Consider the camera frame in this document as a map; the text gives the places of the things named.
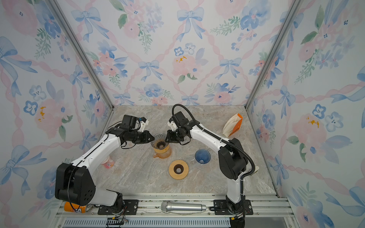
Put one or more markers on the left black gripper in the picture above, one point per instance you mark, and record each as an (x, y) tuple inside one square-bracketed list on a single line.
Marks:
[(147, 134)]

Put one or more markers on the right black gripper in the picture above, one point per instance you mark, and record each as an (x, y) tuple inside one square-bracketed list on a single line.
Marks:
[(170, 139)]

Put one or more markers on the grey glass dripper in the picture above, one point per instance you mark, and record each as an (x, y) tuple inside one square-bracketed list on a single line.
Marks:
[(159, 142)]

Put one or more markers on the orange glass carafe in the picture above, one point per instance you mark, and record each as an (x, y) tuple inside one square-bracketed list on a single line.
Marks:
[(163, 153)]

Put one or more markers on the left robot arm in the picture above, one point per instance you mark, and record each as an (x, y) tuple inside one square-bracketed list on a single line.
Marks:
[(74, 183)]

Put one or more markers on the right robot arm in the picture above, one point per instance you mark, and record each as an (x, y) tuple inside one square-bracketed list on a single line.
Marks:
[(232, 160)]

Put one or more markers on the blue glass dripper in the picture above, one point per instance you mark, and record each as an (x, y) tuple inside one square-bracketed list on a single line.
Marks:
[(202, 156)]

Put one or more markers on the coffee filter pack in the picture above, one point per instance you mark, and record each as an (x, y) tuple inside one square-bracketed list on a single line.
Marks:
[(232, 125)]

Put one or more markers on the pink cylindrical container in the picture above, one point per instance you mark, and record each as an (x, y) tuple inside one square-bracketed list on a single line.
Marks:
[(108, 163)]

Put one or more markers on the silver microphone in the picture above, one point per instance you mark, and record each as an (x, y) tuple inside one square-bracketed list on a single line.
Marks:
[(169, 206)]

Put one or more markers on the orange can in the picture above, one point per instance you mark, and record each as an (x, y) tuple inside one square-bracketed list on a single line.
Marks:
[(71, 207)]

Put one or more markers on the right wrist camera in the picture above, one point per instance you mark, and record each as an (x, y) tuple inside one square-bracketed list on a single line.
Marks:
[(172, 124)]

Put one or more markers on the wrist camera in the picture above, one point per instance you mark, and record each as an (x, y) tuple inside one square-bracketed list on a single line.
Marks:
[(132, 123), (172, 124)]

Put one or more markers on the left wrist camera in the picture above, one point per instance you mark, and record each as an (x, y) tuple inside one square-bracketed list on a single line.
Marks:
[(132, 123)]

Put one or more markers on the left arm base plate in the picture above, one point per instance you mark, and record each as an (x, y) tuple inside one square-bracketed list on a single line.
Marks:
[(125, 207)]

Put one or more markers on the aluminium front rail frame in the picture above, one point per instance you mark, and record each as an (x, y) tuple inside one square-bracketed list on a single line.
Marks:
[(145, 211)]

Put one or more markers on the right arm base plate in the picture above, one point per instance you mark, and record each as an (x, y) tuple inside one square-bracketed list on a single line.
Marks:
[(224, 207)]

